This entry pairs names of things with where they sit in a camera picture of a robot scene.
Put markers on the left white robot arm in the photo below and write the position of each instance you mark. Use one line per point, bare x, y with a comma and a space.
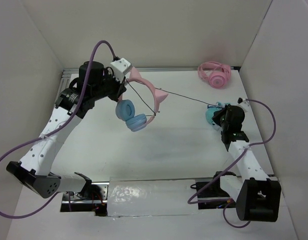
94, 82

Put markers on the white taped cover sheet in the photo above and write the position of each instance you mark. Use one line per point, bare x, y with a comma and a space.
150, 198

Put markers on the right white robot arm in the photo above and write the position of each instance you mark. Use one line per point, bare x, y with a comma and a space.
256, 196

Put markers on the teal cat-ear headphones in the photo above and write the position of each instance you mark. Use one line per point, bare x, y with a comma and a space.
209, 114

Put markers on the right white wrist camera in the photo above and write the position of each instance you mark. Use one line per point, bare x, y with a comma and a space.
244, 104

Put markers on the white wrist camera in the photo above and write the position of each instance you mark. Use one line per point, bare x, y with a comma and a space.
244, 104
120, 68

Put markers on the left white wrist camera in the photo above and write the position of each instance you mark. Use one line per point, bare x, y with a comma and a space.
120, 68

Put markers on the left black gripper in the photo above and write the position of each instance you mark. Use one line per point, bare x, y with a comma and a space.
119, 87

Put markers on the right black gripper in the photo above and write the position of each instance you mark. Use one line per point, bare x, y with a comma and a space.
218, 114

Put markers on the pink blue cat-ear headphones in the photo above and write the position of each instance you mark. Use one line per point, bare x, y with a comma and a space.
125, 109

